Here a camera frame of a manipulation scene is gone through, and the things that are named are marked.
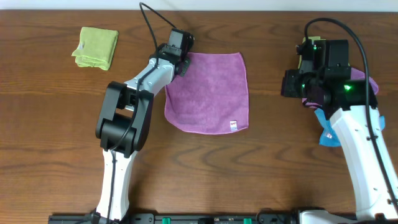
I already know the purple cloth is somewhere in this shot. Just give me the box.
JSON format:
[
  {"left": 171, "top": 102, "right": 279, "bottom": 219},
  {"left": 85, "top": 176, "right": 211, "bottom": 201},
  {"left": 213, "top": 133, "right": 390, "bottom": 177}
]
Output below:
[
  {"left": 302, "top": 67, "right": 379, "bottom": 109},
  {"left": 164, "top": 52, "right": 249, "bottom": 135}
]

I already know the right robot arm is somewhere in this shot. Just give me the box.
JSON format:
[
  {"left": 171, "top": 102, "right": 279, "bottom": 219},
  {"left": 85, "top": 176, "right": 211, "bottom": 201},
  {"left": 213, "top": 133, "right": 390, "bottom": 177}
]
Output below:
[{"left": 281, "top": 37, "right": 397, "bottom": 223}]

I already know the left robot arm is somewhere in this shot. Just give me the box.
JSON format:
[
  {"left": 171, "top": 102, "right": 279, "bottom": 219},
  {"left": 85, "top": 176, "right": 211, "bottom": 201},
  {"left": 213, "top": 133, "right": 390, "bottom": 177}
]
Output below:
[{"left": 90, "top": 43, "right": 192, "bottom": 223}]

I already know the crumpled green cloth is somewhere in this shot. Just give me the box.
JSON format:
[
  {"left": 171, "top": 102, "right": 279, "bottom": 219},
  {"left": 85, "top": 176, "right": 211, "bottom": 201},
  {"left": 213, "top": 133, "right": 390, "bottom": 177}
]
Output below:
[{"left": 297, "top": 36, "right": 351, "bottom": 70}]

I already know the crumpled purple cloth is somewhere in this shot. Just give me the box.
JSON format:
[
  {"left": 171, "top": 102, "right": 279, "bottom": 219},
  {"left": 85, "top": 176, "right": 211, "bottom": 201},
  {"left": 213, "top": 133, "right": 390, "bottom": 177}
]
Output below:
[{"left": 302, "top": 67, "right": 379, "bottom": 109}]

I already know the crumpled blue cloth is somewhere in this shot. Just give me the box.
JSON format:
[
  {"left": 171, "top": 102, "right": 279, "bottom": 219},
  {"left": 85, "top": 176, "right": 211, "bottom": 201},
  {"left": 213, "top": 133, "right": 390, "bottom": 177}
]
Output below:
[{"left": 315, "top": 105, "right": 383, "bottom": 151}]

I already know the folded green cloth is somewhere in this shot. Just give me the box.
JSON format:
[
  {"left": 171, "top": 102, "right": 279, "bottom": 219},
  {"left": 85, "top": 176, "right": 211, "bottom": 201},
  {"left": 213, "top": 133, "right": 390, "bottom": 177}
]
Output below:
[{"left": 72, "top": 27, "right": 119, "bottom": 71}]

